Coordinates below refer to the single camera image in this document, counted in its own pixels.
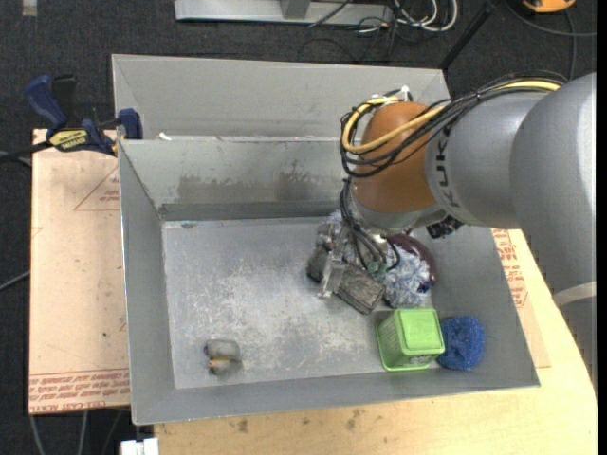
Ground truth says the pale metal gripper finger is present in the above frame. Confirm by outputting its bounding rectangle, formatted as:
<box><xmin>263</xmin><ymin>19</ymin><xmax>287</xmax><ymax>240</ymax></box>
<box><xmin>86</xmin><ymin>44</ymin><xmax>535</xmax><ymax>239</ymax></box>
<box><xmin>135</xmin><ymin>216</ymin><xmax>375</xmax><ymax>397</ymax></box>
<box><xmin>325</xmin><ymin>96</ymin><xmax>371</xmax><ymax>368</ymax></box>
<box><xmin>317</xmin><ymin>251</ymin><xmax>337</xmax><ymax>300</ymax></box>
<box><xmin>333</xmin><ymin>257</ymin><xmax>353</xmax><ymax>296</ymax></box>

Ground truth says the weathered grey-brown wooden block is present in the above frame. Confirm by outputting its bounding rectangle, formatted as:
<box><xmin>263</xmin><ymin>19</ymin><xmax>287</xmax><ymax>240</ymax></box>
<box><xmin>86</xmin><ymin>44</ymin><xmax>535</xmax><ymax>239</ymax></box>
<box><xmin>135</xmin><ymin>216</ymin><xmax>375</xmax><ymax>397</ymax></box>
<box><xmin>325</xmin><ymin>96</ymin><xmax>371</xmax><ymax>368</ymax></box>
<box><xmin>305</xmin><ymin>246</ymin><xmax>387</xmax><ymax>316</ymax></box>

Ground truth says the white and blue crumpled cloth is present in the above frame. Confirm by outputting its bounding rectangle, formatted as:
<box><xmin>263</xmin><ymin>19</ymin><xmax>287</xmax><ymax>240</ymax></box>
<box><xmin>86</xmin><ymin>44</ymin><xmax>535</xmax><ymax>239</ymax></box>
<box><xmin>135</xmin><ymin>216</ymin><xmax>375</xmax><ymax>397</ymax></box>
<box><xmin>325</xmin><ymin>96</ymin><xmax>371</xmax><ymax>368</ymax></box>
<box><xmin>316</xmin><ymin>209</ymin><xmax>433</xmax><ymax>310</ymax></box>

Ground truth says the grey metal bin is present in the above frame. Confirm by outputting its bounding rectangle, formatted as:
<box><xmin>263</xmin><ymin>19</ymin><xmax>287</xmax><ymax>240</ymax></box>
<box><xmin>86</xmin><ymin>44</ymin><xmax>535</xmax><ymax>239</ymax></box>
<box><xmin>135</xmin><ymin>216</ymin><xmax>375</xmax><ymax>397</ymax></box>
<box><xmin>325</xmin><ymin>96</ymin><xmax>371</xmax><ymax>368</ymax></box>
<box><xmin>111</xmin><ymin>53</ymin><xmax>543</xmax><ymax>427</ymax></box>

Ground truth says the green plastic box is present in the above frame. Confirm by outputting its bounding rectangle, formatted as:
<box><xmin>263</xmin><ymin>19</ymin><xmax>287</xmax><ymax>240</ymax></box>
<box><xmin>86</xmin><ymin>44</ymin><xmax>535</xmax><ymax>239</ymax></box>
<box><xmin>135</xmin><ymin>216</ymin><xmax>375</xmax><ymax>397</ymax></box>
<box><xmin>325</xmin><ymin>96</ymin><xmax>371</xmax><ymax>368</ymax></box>
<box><xmin>375</xmin><ymin>306</ymin><xmax>447</xmax><ymax>373</ymax></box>

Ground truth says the small grey toy animal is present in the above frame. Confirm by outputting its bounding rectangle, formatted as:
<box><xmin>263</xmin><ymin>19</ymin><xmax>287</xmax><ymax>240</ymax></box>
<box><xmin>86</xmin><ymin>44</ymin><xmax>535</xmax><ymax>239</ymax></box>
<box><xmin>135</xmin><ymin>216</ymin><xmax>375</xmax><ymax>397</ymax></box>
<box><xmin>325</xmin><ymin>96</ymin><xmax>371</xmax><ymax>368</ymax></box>
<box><xmin>203</xmin><ymin>338</ymin><xmax>245</xmax><ymax>377</ymax></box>

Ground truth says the blue round sponge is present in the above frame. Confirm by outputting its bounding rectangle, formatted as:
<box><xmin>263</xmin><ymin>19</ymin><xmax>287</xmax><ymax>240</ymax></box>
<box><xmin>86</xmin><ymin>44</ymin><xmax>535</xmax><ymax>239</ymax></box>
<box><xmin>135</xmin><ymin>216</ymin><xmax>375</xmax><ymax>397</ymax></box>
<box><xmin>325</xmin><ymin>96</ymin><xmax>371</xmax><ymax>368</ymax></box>
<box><xmin>435</xmin><ymin>315</ymin><xmax>487</xmax><ymax>373</ymax></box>

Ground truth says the brown cardboard board red print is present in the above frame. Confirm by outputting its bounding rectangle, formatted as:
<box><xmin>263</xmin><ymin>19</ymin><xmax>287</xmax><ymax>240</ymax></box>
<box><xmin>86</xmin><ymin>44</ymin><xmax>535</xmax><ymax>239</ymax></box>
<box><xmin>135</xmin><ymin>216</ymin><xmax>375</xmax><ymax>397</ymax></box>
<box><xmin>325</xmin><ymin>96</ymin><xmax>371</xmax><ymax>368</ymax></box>
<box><xmin>27</xmin><ymin>127</ymin><xmax>554</xmax><ymax>417</ymax></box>

